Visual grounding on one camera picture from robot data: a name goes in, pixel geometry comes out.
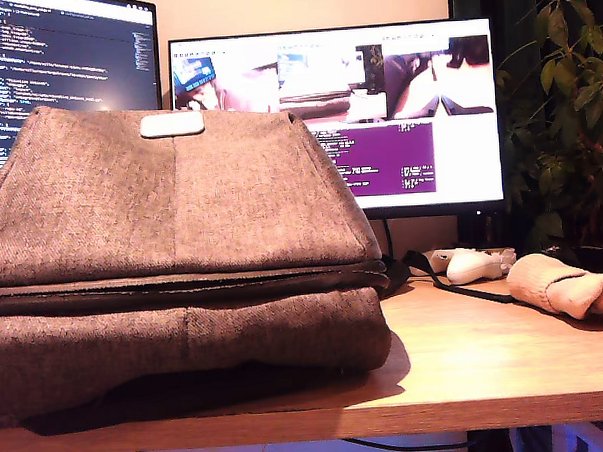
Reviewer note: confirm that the black plant pot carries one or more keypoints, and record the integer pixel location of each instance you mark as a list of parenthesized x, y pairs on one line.
[(598, 258)]

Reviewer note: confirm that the monitor with white purple screen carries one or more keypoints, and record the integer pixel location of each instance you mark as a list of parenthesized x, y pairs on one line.
[(453, 154)]

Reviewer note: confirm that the pair of cream socks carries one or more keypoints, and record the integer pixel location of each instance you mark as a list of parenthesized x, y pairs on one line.
[(544, 285)]

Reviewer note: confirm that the white game controller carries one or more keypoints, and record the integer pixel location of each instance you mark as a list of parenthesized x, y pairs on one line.
[(471, 268), (433, 260)]

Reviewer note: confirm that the grey fabric backpack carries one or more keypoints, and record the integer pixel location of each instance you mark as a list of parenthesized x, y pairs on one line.
[(130, 193)]

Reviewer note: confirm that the green leafy house plant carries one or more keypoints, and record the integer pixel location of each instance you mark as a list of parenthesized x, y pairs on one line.
[(560, 74)]

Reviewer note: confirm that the dark table leg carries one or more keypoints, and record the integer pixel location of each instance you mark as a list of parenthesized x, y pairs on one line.
[(488, 445)]

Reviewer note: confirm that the monitor with dark code screen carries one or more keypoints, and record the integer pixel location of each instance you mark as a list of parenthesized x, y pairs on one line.
[(74, 56)]

